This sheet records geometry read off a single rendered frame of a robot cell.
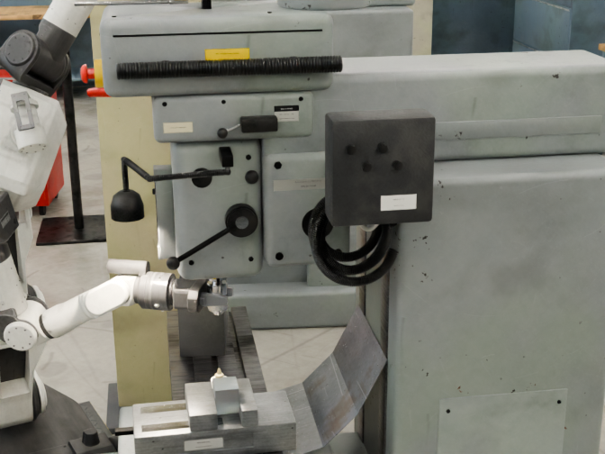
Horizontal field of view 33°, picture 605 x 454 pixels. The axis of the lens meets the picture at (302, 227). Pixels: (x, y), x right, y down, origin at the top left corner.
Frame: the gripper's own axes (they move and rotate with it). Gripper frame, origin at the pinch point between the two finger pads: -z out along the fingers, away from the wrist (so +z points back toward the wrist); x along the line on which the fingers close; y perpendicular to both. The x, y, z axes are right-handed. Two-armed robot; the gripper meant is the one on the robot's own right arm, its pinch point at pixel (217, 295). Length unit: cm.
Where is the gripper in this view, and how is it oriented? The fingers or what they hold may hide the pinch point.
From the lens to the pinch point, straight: 237.1
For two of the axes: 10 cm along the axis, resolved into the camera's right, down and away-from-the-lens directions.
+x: 1.8, -3.2, 9.3
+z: -9.8, -0.6, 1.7
